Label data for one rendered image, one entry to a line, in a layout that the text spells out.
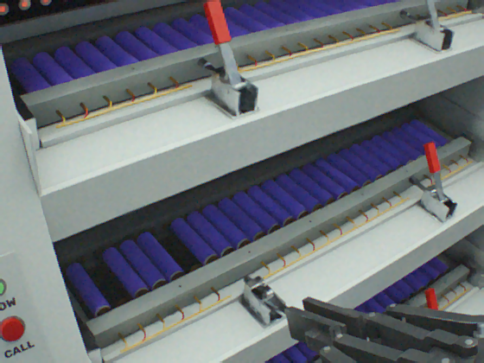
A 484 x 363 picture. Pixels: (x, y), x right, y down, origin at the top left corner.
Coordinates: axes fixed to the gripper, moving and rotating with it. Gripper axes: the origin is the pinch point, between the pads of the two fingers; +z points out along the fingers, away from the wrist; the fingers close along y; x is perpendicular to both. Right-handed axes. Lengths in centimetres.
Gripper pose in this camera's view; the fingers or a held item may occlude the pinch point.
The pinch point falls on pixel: (325, 327)
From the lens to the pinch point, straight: 51.5
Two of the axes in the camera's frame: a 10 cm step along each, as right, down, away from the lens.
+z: -5.6, -0.8, 8.3
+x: -2.3, -9.4, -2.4
